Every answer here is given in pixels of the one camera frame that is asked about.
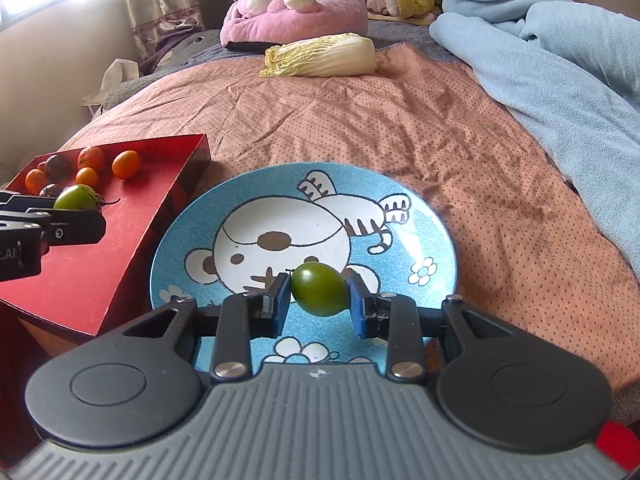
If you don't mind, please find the green tomato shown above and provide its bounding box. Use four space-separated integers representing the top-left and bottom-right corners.
53 184 102 210
291 261 349 318

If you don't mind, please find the large orange mandarin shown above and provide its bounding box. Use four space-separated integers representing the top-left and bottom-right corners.
77 146 106 174

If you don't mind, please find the dark purple tomato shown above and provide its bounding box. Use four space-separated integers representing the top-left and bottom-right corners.
43 154 73 183
39 183 65 198

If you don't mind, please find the small yellow-orange mandarin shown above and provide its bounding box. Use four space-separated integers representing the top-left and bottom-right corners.
75 167 100 190

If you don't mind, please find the dark purple tomato back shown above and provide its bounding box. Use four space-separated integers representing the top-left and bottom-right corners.
43 154 73 183

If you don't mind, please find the red shallow tray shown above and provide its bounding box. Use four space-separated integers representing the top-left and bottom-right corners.
0 133 212 338

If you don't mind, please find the blue cartoon tiger plate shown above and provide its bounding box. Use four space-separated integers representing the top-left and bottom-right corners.
150 160 458 366

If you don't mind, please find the pink dotted bedspread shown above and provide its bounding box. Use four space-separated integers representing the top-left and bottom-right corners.
67 44 639 390

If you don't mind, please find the white tote bag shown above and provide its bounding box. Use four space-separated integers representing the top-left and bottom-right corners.
80 58 140 119

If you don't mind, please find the grey shark plush toy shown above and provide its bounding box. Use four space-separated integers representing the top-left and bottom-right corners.
100 29 233 112

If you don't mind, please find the napa cabbage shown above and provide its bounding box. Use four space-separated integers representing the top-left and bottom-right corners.
259 32 378 78

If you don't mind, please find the pink plush bunny pillow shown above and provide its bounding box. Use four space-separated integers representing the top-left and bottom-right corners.
220 0 368 50

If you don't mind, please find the light blue blanket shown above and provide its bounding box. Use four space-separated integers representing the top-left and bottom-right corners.
430 0 639 269

